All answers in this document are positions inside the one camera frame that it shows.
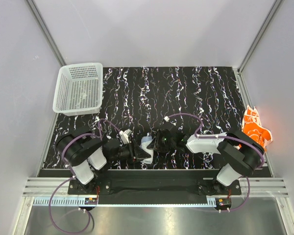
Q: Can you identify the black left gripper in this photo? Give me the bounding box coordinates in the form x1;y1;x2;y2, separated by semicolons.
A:
110;139;151;163

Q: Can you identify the blue white bear towel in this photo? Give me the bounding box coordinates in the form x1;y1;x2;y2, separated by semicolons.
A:
140;136;153;165

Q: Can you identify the orange white towel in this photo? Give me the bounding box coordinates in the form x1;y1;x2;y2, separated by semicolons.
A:
242;105;273;151

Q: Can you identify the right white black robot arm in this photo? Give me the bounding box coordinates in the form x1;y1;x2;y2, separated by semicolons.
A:
146;122;264;194

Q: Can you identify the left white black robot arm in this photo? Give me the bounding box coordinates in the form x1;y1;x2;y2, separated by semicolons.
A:
55;128;153;194

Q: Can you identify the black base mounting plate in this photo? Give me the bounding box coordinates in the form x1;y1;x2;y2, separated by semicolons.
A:
68;169;242;206

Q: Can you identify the white perforated plastic basket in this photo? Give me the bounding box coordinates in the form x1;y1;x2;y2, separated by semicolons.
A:
52;63;103;116

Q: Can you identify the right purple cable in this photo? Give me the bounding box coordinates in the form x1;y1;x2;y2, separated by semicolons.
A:
163;113;265;212

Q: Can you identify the purple cable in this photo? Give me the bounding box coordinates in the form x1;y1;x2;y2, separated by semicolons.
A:
49;118;128;232
163;113;265;212

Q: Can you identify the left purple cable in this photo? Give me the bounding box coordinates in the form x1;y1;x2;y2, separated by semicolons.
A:
49;118;128;232

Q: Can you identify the aluminium rail frame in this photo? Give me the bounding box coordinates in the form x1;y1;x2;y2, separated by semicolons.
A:
23;178;289;208

